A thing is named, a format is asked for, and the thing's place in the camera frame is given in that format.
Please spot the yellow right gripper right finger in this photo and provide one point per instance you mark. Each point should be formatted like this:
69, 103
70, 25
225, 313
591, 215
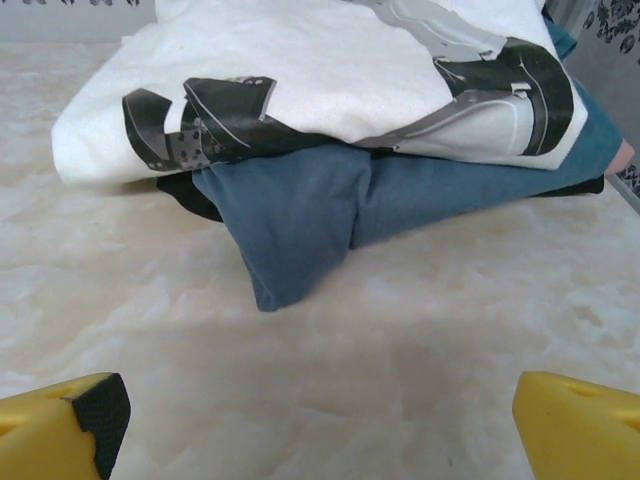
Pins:
585, 435

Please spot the black folded t-shirt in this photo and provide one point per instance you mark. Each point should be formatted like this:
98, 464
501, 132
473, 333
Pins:
195, 202

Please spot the aluminium side rail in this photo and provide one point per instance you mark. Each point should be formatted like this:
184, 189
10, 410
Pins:
627, 195

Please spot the blue folded t-shirt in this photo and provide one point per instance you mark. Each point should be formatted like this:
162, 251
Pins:
300, 215

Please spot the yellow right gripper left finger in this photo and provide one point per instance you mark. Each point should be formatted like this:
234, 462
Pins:
40, 435

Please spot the aluminium frame post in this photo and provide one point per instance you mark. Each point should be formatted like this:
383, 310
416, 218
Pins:
570, 17

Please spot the white cloth towel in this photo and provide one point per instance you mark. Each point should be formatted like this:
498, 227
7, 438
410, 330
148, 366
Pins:
325, 75

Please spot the pink folded cloth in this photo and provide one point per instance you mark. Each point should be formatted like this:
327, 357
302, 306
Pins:
622, 160

